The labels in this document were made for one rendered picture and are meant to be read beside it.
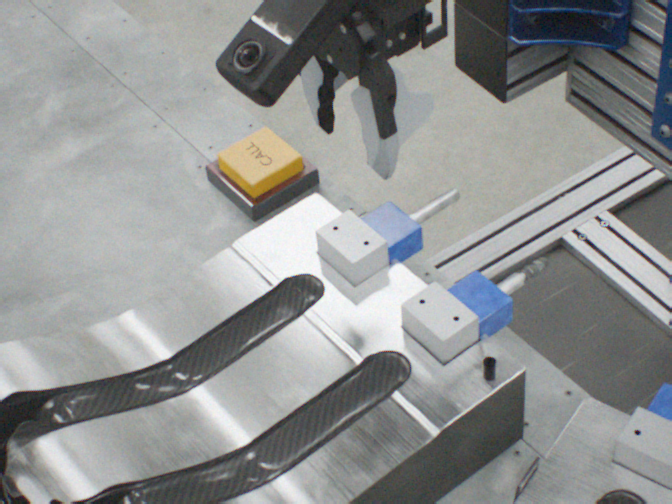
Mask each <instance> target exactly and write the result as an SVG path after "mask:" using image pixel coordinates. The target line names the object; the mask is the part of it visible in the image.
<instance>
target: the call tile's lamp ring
mask: <svg viewBox="0 0 672 504"><path fill-rule="evenodd" d="M299 154H300V153H299ZM300 155H301V154H300ZM301 156H302V155H301ZM302 161H303V165H305V166H306V167H307V168H305V170H304V171H302V172H300V173H299V174H297V175H295V176H293V177H292V178H290V179H287V180H286V181H284V182H282V183H281V184H279V185H277V186H276V187H274V188H272V189H270V190H269V191H267V192H265V193H264V194H262V195H259V196H258V197H256V199H254V200H253V199H251V197H250V196H249V195H248V194H247V193H246V192H245V191H244V190H242V189H241V188H240V187H239V186H238V185H237V184H236V183H235V182H233V181H231V180H230V179H229V178H228V177H227V176H226V175H225V174H223V173H222V172H221V171H220V170H219V168H218V167H217V166H216V165H217V164H219V162H218V159H216V160H214V161H212V162H210V163H209V164H207V165H206V166H207V167H208V168H209V170H210V171H211V172H213V173H214V174H215V175H216V176H217V177H218V178H219V179H220V180H221V181H223V182H224V183H225V184H226V185H227V186H228V187H229V188H230V189H231V190H234V191H235V192H236V193H237V194H238V195H239V196H240V197H241V199H243V200H244V201H245V202H246V203H247V204H248V205H249V206H250V207H251V208H252V207H254V206H256V205H257V204H259V203H262V202H263V201H265V200H267V199H268V197H270V196H272V195H274V194H275V193H277V192H279V191H280V190H282V189H284V188H285V187H287V186H290V185H291V184H293V183H295V182H296V181H298V180H300V179H302V178H303V177H305V176H307V175H308V174H310V173H312V172H313V171H315V170H317V167H315V166H314V165H313V164H312V163H311V162H309V161H308V160H307V159H306V158H304V157H303V156H302Z"/></svg>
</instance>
